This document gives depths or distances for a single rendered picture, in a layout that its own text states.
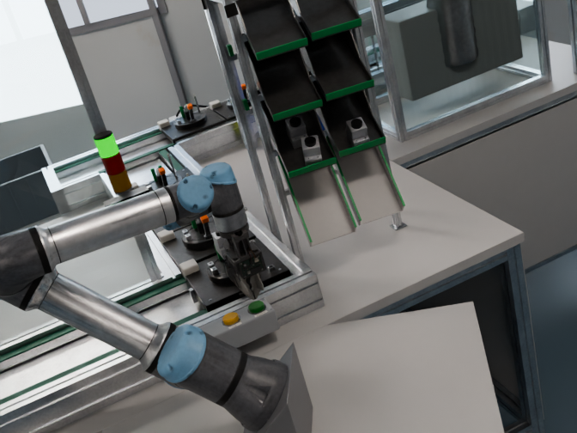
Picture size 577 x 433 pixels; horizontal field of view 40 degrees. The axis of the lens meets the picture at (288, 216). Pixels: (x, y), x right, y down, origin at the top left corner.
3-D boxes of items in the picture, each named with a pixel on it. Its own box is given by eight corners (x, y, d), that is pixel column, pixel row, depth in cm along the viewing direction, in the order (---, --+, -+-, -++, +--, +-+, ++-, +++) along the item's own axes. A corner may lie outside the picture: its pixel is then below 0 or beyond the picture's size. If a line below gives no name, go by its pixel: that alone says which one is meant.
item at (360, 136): (370, 146, 209) (368, 127, 204) (355, 151, 209) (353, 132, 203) (358, 125, 214) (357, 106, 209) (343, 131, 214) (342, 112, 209)
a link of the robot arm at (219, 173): (190, 170, 179) (222, 156, 182) (203, 212, 184) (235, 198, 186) (203, 179, 172) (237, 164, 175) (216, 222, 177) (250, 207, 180)
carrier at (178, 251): (257, 240, 230) (245, 204, 225) (181, 273, 224) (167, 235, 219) (230, 214, 251) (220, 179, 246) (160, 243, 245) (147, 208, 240)
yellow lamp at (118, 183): (133, 187, 206) (127, 170, 204) (115, 194, 205) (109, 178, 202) (130, 181, 210) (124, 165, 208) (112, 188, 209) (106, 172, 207)
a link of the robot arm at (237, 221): (208, 210, 184) (239, 198, 186) (213, 228, 186) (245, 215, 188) (217, 222, 178) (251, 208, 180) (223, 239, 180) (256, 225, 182)
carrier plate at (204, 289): (291, 275, 208) (289, 268, 207) (208, 313, 202) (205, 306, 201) (259, 243, 229) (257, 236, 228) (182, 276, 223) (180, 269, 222)
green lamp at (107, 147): (121, 153, 201) (114, 135, 199) (102, 160, 200) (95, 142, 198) (117, 148, 206) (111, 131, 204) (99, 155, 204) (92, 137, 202)
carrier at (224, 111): (279, 103, 337) (271, 76, 331) (227, 123, 331) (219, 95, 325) (259, 93, 358) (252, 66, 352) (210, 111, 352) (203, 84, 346)
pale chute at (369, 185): (403, 210, 217) (405, 204, 213) (358, 226, 215) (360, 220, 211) (366, 124, 226) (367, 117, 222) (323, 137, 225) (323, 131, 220)
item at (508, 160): (645, 246, 345) (635, 57, 307) (431, 352, 317) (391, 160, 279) (542, 198, 404) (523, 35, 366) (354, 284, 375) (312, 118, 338)
